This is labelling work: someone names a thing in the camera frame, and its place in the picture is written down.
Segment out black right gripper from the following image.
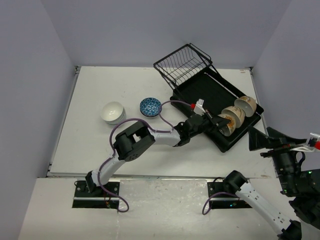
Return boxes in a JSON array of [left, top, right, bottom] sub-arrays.
[[246, 123, 307, 193]]

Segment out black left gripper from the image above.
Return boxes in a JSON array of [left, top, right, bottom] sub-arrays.
[[189, 108, 230, 138]]

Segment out orange flower beige bowl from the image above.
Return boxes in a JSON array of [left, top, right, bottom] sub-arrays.
[[218, 113, 236, 137]]

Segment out beige leaf pattern bowl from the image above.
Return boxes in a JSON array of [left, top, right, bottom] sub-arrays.
[[221, 106, 246, 129]]

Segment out red patterned white bowl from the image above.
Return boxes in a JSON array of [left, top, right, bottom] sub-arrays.
[[139, 97, 162, 118]]

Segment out light blue ribbed bowl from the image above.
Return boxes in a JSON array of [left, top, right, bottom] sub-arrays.
[[105, 114, 127, 126], [102, 108, 126, 125], [100, 101, 126, 125]]

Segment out light blue ribbed bowl front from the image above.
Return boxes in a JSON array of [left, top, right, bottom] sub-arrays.
[[102, 108, 126, 125]]

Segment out light blue ribbed bowl back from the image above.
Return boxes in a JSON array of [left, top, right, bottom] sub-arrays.
[[100, 101, 126, 125]]

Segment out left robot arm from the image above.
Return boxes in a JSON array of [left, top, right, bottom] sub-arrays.
[[85, 112, 231, 197]]

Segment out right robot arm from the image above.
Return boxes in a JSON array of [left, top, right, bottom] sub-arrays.
[[223, 127, 320, 240]]

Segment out beige floral bowl back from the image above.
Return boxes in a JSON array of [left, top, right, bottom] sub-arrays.
[[234, 95, 257, 118]]

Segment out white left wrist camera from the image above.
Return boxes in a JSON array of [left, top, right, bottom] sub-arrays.
[[190, 98, 206, 116]]

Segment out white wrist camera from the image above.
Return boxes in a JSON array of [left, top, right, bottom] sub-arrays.
[[190, 98, 206, 116], [291, 133, 320, 153]]

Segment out black wire dish rack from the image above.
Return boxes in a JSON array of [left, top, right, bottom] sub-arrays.
[[153, 43, 264, 153]]

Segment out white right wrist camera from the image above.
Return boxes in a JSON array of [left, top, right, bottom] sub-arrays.
[[291, 133, 320, 153]]

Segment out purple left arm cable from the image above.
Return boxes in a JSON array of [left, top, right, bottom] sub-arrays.
[[96, 99, 196, 213]]

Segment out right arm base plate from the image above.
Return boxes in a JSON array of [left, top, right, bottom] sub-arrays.
[[207, 177, 251, 210]]

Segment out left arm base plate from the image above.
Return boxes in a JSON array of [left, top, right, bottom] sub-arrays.
[[72, 178, 121, 210]]

